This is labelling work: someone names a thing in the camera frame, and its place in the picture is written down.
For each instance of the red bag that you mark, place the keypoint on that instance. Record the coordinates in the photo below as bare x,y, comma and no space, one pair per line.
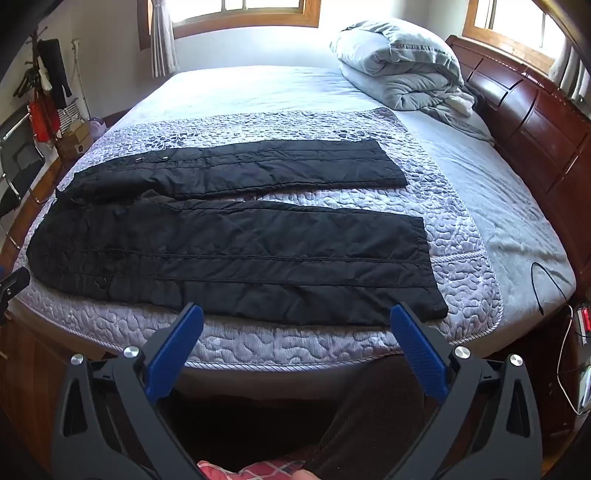
41,120

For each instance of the wooden coat rack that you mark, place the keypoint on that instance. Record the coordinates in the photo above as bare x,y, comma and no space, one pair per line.
34,46

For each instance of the dark wooden headboard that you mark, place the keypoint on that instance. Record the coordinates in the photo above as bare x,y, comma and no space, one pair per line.
531,120

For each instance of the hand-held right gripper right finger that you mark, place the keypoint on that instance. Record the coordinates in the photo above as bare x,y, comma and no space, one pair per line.
418,350

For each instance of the small white cloth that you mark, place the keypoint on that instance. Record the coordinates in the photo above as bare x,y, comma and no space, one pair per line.
461,102

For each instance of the black hanging garment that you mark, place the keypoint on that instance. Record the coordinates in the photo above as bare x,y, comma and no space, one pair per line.
55,69

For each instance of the grey striped curtain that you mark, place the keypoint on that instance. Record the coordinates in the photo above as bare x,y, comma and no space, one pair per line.
162,41

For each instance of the small wooden framed window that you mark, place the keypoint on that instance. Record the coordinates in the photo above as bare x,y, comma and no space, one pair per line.
508,44

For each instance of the grey quilted bedspread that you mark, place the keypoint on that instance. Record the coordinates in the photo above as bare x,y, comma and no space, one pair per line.
452,230

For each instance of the folded grey duvet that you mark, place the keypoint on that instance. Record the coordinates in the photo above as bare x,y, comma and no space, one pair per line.
397,64

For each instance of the cardboard box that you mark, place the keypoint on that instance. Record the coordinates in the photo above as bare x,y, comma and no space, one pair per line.
74,144

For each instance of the bed with light blue sheet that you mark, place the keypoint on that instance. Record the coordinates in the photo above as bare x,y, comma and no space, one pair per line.
508,207

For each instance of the black metal frame chair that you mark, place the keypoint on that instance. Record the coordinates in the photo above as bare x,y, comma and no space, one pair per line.
16,166

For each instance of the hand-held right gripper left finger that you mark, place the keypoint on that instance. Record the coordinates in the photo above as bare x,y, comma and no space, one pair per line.
173,350

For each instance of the wide wooden framed window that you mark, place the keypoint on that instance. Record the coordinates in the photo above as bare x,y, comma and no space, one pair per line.
240,25

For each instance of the pink plaid cloth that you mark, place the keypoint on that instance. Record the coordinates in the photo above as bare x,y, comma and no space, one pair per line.
258,470

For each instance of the black pants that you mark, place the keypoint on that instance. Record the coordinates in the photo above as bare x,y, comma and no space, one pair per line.
231,249

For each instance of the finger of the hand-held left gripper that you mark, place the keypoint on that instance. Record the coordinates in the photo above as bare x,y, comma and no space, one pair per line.
16,279

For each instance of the person's leg in dark trousers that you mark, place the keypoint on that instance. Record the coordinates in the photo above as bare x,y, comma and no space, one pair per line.
369,424

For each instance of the white curtain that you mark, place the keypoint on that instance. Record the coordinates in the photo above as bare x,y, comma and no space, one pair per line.
575,74

